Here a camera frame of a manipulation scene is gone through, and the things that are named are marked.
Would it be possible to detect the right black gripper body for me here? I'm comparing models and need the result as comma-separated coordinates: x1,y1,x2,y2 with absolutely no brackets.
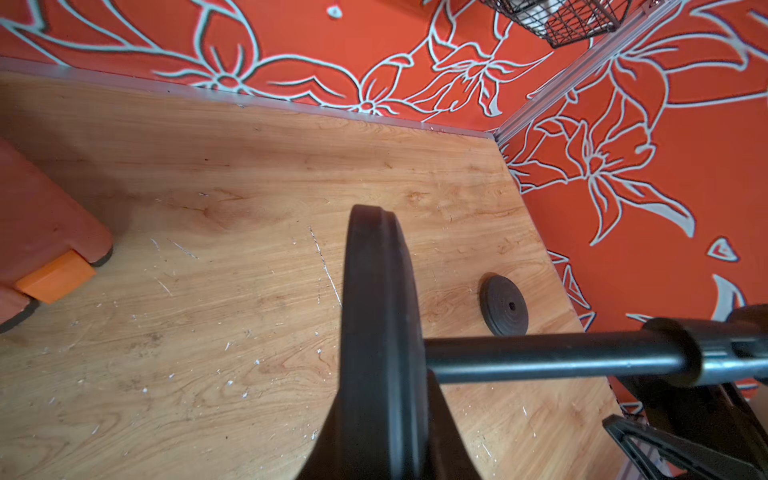
619,377,767,479

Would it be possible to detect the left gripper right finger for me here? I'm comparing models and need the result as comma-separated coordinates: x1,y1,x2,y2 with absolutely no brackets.
425,370,480,480

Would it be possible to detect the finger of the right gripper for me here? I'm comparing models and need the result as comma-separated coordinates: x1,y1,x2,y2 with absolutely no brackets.
602,415,762,479

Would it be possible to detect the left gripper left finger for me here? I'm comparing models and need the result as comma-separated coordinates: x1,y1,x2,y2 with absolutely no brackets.
296,395,347,480

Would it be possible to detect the black round stand base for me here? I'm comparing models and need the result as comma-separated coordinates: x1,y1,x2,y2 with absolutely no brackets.
337,205,428,479

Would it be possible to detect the black mic clip pole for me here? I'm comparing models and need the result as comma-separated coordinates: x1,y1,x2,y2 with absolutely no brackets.
425,305,767,388

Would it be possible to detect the orange plastic tool case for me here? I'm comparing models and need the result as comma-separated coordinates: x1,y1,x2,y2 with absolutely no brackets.
1,140,113,333

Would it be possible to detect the black wire wall basket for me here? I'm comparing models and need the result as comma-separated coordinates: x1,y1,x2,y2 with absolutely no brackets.
482,0,632,49

